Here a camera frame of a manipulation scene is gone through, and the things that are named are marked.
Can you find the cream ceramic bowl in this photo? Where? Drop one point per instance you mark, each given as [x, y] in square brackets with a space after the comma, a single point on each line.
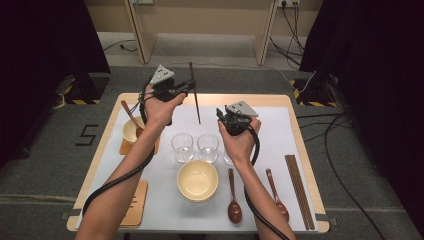
[130, 131]
[197, 181]

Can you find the gray tape strip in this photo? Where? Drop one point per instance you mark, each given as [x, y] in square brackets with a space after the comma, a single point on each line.
[68, 214]
[328, 220]

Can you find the row of brown chopsticks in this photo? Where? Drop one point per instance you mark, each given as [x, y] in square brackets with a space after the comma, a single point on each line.
[300, 193]

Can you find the black curtain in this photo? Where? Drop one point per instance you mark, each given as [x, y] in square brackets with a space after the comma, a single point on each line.
[383, 66]
[40, 50]

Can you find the clear drinking glass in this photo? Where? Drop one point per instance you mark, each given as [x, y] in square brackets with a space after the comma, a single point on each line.
[228, 161]
[182, 155]
[208, 155]

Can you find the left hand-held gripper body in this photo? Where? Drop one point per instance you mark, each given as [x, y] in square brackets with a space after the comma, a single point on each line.
[164, 87]

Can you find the black base with striped tape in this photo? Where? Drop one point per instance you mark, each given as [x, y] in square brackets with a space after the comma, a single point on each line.
[316, 90]
[90, 88]

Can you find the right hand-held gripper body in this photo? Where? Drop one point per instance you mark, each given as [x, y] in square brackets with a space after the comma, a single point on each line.
[238, 125]

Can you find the person's right hand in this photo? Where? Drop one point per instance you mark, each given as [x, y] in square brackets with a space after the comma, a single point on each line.
[241, 146]

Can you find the carved wooden coaster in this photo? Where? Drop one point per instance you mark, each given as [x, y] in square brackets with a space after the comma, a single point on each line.
[138, 206]
[125, 150]

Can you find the brown wooden chopstick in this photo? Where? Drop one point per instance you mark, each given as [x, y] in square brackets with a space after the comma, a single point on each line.
[196, 106]

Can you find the white wall power outlet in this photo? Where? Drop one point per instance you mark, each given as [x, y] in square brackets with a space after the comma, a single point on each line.
[289, 2]

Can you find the person's left hand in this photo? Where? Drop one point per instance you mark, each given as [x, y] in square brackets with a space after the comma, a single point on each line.
[160, 111]

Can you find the white table mat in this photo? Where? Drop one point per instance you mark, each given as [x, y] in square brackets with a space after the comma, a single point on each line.
[283, 133]

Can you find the beige office desk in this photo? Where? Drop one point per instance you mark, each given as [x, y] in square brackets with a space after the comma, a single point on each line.
[200, 16]

